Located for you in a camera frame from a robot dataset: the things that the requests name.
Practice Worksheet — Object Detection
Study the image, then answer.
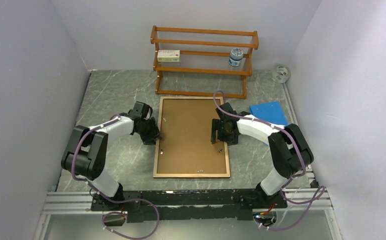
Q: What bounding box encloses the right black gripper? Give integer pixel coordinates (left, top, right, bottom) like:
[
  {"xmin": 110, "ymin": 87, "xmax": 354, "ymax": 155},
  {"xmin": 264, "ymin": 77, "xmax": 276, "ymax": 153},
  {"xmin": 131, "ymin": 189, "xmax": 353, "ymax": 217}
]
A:
[{"xmin": 211, "ymin": 118, "xmax": 238, "ymax": 146}]

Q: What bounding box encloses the blue clipboard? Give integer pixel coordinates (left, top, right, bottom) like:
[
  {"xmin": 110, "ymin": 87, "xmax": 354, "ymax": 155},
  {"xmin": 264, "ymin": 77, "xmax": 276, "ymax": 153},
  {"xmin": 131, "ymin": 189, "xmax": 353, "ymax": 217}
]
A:
[{"xmin": 240, "ymin": 101, "xmax": 289, "ymax": 146}]

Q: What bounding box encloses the brown cardboard backing board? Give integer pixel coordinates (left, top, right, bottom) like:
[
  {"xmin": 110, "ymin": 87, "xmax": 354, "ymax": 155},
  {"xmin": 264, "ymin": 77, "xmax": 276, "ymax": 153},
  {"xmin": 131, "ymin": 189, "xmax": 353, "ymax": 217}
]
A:
[{"xmin": 157, "ymin": 99, "xmax": 228, "ymax": 175}]

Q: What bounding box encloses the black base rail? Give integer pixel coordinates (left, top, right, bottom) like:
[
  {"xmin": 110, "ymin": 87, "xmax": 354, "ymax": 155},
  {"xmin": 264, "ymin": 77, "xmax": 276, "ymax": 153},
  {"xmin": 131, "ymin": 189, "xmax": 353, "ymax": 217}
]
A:
[{"xmin": 90, "ymin": 188, "xmax": 287, "ymax": 223}]

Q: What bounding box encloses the blue white ceramic jar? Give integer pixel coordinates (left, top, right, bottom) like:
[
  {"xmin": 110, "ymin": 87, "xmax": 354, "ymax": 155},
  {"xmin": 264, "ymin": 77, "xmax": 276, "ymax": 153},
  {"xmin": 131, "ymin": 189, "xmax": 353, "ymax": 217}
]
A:
[{"xmin": 228, "ymin": 47, "xmax": 244, "ymax": 67}]

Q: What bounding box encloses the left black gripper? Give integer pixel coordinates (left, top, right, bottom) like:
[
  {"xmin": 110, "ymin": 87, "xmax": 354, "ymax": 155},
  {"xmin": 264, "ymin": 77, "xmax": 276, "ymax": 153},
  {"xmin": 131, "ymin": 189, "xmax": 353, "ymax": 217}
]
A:
[{"xmin": 136, "ymin": 117, "xmax": 163, "ymax": 146}]

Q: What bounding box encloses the clear tape roll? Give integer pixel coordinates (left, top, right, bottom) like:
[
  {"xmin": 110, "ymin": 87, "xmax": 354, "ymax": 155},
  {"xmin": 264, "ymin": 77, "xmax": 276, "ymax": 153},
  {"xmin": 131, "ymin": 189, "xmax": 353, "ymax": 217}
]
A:
[{"xmin": 271, "ymin": 64, "xmax": 291, "ymax": 84}]

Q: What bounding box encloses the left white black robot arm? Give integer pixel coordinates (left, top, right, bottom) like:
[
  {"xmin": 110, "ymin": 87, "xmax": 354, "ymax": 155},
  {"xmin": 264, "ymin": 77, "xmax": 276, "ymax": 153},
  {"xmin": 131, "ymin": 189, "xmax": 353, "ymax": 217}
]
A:
[{"xmin": 61, "ymin": 101, "xmax": 161, "ymax": 210}]

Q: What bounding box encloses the orange wooden shelf rack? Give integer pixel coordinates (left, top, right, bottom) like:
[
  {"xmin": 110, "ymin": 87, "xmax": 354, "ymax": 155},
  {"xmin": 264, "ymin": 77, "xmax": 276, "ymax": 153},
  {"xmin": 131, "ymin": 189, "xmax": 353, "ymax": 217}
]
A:
[{"xmin": 150, "ymin": 25, "xmax": 259, "ymax": 99}]

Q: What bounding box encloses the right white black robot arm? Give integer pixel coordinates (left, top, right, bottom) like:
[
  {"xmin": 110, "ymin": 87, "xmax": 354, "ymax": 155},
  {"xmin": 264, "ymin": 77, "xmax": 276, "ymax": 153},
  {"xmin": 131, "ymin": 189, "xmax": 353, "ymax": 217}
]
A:
[{"xmin": 211, "ymin": 102, "xmax": 314, "ymax": 208}]

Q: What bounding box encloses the white red small box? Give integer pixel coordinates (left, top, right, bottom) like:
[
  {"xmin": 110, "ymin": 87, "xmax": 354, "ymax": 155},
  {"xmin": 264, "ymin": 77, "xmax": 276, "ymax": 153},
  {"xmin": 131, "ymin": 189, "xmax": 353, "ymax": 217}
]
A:
[{"xmin": 156, "ymin": 49, "xmax": 180, "ymax": 63}]

